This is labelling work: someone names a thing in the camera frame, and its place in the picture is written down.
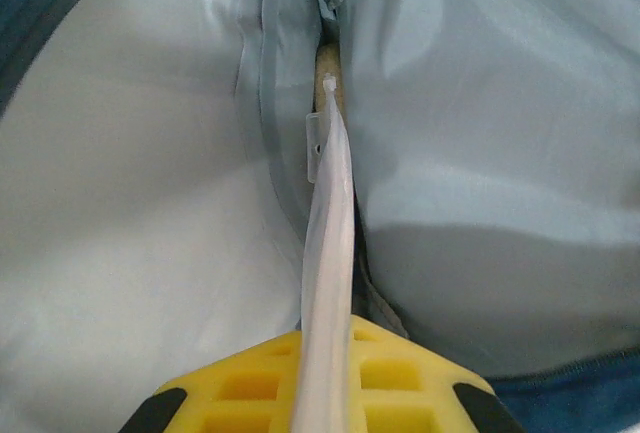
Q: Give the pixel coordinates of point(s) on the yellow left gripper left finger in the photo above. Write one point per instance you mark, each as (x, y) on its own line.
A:
(240, 388)

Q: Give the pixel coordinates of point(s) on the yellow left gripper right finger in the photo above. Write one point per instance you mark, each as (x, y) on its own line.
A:
(410, 388)

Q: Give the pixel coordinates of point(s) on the clear plastic stationery packet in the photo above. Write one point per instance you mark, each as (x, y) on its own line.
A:
(327, 253)

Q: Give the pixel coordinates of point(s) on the navy blue backpack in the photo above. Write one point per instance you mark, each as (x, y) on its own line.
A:
(125, 178)

